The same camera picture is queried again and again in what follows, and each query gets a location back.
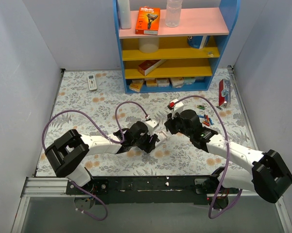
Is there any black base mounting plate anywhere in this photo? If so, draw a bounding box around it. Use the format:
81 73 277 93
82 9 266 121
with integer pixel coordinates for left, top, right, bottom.
65 175 239 206

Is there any yellow red small box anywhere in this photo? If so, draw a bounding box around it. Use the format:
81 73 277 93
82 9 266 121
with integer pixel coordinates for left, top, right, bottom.
129 79 144 93

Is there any white air conditioner remote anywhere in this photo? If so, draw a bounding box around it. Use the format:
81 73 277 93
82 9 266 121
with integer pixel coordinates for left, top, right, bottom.
87 75 97 91

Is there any red toothpaste box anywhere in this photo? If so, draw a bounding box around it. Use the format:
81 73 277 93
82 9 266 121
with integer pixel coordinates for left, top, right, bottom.
219 79 231 107

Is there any blue shelf unit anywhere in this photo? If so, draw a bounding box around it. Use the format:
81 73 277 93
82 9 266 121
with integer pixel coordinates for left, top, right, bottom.
113 0 240 94

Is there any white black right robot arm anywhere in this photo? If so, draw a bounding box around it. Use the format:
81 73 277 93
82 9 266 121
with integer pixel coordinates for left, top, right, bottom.
164 110 292 203

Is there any orange razor box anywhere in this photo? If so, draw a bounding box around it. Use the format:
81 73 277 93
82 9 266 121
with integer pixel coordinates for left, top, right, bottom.
135 6 161 35

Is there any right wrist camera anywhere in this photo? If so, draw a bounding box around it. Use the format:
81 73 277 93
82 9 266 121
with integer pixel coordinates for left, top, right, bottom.
168 99 184 115

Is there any red orange battery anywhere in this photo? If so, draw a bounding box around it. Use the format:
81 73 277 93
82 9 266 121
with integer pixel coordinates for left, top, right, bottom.
203 115 214 126

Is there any white translucent cup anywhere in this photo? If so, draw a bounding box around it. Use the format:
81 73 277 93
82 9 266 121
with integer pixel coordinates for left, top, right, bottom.
138 37 159 53

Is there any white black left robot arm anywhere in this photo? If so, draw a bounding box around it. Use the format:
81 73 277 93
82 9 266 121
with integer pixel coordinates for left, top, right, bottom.
45 119 167 194

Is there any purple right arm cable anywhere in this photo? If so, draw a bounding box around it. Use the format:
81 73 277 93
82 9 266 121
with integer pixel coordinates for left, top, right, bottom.
174 95 243 219

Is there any aluminium frame rail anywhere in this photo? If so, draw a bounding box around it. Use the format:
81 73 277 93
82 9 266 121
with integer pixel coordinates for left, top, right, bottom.
21 177 71 198

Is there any clear plastic bottle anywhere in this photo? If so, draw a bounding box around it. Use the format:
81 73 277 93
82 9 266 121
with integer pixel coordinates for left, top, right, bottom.
165 0 183 28

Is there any tissue pack green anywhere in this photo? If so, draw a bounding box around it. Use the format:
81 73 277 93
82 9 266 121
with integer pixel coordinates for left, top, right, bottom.
183 77 196 85

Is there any white bottle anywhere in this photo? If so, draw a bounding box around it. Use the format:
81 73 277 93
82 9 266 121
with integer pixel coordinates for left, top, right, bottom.
117 0 131 29

